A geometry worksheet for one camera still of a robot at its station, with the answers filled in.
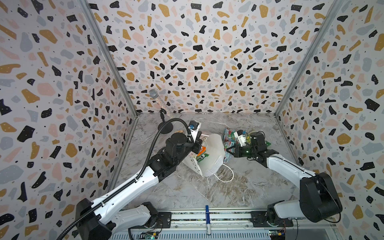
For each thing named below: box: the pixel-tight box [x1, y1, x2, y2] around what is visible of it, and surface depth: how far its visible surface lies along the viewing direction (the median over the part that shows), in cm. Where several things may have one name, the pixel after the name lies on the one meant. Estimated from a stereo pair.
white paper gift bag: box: [182, 134, 226, 177], surface depth 84 cm
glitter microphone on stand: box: [149, 89, 174, 135], surface depth 99 cm
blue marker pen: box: [205, 205, 212, 235], surface depth 75 cm
